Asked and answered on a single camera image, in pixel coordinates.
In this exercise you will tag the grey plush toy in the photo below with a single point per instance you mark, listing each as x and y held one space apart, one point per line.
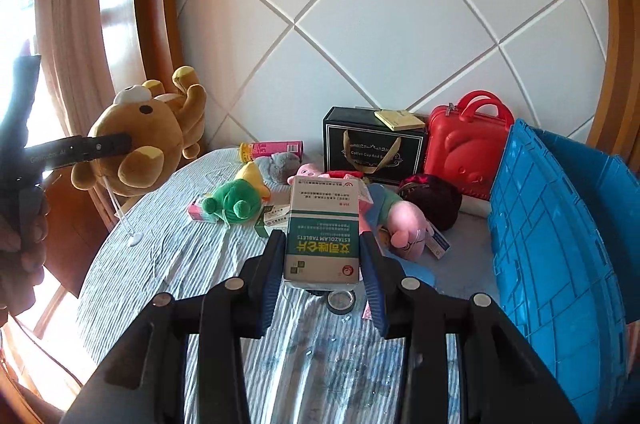
282 166

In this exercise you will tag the dark maroon pouch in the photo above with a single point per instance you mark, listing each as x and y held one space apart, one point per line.
435 199

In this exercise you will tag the pink tube with yellow cap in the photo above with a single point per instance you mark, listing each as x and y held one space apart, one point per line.
275 147

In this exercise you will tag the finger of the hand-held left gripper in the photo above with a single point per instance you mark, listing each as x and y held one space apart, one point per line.
90 148

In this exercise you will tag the yellow sticky note pad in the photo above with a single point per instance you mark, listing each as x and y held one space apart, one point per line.
400 119

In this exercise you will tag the white quilted headboard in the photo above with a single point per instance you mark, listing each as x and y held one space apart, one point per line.
400 28

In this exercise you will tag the pink pig plush toy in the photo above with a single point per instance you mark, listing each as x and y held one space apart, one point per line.
410 219

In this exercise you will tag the wooden headboard frame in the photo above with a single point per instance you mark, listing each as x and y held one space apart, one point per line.
145 3

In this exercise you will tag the small white and blue box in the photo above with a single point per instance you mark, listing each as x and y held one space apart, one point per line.
439 246

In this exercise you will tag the red toy case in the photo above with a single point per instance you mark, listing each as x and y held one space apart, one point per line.
460 153

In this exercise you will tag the black gift box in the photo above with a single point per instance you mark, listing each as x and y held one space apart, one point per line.
370 138

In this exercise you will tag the blue plastic crate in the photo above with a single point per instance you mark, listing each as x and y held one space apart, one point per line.
540 254

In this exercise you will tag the blue flat card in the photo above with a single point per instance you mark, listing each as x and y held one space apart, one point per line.
417 278

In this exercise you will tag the black tape roll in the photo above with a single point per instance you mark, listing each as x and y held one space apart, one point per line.
331 304

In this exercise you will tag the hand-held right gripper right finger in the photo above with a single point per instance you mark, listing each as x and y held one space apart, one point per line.
372 284

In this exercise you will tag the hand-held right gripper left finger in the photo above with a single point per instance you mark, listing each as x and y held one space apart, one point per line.
272 274

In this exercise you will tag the yellow and green plush toy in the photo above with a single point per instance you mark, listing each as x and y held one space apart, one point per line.
230 201

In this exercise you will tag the green and white medicine box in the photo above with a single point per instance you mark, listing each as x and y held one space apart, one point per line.
325 229

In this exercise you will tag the person's left hand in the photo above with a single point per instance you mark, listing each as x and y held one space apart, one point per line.
25 264

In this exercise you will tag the beige curtain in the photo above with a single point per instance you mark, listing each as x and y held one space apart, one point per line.
65 28

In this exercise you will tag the small green box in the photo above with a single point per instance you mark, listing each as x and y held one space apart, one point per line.
261 230

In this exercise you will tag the brown bear plush toy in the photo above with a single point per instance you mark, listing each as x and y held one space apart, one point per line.
150 123

